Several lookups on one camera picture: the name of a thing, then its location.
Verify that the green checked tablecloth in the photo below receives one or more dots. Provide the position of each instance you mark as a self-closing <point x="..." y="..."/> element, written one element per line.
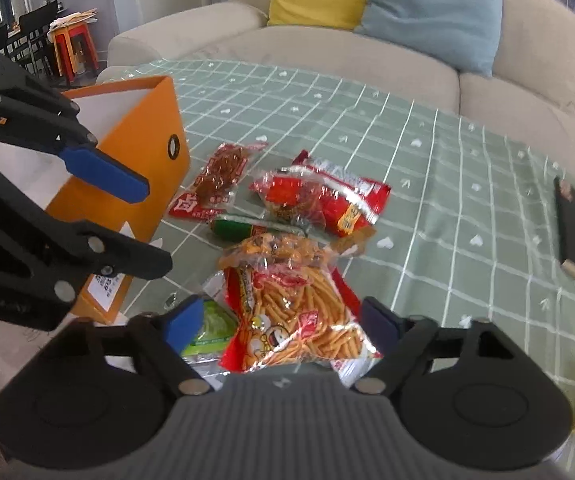
<point x="417" y="185"/>

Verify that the orange storage box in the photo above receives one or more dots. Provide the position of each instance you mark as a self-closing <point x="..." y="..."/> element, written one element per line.
<point x="137" y="160"/>

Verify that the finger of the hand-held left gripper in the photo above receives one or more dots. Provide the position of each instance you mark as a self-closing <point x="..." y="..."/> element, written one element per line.
<point x="117" y="255"/>
<point x="104" y="175"/>

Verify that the papers on stool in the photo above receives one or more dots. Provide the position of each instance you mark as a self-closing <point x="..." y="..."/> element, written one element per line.
<point x="74" y="19"/>

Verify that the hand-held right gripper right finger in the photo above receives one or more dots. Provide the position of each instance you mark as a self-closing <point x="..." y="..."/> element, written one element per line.
<point x="381" y="326"/>

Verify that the large red stick snack packet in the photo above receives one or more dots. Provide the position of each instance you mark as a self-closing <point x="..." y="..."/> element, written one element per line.
<point x="297" y="330"/>

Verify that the green snack packet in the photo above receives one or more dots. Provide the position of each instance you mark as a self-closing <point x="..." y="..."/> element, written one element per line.
<point x="212" y="330"/>

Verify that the small clear stick snack packet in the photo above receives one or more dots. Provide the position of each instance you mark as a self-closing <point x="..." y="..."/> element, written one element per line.
<point x="277" y="252"/>

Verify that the red foil snack packet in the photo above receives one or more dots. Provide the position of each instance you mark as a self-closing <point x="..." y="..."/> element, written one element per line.
<point x="327" y="195"/>

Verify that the red and yellow stool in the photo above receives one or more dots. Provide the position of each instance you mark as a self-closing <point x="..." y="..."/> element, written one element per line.
<point x="72" y="47"/>

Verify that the green sausage packet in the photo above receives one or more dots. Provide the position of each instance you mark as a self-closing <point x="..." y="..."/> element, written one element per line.
<point x="237" y="226"/>

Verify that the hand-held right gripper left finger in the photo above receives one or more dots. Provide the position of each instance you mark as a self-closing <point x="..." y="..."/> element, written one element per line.
<point x="186" y="321"/>

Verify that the light blue cushion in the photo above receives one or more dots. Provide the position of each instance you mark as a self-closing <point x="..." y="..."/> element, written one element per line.
<point x="432" y="10"/>

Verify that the black chairs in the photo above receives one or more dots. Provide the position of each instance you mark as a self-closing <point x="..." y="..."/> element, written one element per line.
<point x="34" y="35"/>

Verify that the brown meat snack packet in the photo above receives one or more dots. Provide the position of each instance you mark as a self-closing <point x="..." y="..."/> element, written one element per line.
<point x="220" y="175"/>

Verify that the beige sofa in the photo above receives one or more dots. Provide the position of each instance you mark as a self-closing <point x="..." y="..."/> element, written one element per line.
<point x="317" y="55"/>

